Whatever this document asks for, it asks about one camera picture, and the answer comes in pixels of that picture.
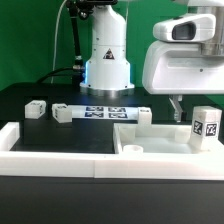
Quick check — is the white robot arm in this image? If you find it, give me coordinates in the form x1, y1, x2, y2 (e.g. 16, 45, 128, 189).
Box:
80, 0, 224, 121

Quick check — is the white square tabletop part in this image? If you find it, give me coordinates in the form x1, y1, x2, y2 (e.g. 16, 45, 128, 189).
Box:
113, 123, 224, 154

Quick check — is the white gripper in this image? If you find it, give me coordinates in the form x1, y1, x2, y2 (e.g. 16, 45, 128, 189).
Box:
142, 41, 224, 122

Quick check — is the white fiducial tag strip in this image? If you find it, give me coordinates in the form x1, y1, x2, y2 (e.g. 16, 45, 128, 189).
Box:
68, 105, 138, 120

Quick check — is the white U-shaped obstacle fence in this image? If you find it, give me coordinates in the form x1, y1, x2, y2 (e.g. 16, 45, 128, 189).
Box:
0, 122, 224, 180

